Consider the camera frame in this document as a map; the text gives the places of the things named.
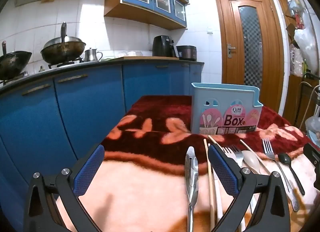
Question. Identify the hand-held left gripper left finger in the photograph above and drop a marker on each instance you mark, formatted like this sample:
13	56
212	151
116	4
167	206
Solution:
90	169

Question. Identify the red patterned blanket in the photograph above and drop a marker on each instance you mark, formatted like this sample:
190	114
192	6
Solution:
150	126

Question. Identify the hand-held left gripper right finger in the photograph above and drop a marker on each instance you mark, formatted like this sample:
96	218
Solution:
222	172

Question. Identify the gas stove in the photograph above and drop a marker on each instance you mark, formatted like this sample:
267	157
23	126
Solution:
63	64

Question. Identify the dark steel wok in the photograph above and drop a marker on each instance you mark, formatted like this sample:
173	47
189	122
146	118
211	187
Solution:
62	51

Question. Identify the blue base cabinets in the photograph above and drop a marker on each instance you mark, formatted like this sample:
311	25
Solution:
82	101

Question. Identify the wooden chopstick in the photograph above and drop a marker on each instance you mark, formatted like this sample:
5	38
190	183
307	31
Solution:
212	139
252	151
209	172

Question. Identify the wooden shelf unit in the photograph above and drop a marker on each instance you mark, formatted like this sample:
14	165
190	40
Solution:
292	91

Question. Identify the steel kettle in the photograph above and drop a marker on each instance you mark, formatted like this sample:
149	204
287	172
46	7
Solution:
91	55

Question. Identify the steel wok lid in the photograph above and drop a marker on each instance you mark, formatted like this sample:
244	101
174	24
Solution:
63	37

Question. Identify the light blue utensil box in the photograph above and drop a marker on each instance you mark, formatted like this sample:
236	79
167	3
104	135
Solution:
220	99

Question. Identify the black plastic spoon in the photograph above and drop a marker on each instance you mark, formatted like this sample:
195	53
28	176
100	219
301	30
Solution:
285	158

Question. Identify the dark rice cooker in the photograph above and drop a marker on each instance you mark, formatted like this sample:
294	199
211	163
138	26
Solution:
186	52

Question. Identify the steel table knife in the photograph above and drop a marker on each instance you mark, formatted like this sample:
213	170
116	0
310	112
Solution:
191	172

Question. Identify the wooden door with glass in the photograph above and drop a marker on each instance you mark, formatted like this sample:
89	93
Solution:
246	41

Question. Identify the silver spoon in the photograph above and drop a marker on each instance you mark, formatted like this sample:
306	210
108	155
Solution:
249	159

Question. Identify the short steel fork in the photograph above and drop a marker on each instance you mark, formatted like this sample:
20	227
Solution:
238	155
228	152

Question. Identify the long steel fork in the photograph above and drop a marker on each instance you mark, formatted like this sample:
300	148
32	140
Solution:
271	154

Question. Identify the white plastic bag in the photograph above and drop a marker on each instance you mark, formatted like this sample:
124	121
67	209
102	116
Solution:
306	44

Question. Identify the black air fryer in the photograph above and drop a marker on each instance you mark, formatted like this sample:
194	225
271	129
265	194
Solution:
162	46

